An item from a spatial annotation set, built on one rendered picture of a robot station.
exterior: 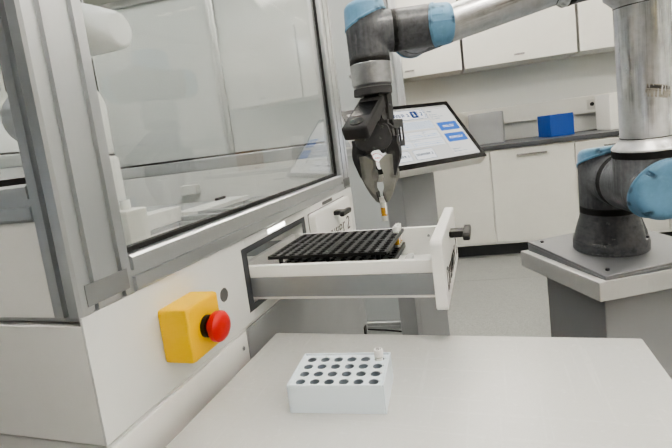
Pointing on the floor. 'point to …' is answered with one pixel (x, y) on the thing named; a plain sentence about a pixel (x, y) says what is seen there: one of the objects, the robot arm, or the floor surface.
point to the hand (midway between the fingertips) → (381, 196)
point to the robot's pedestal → (608, 305)
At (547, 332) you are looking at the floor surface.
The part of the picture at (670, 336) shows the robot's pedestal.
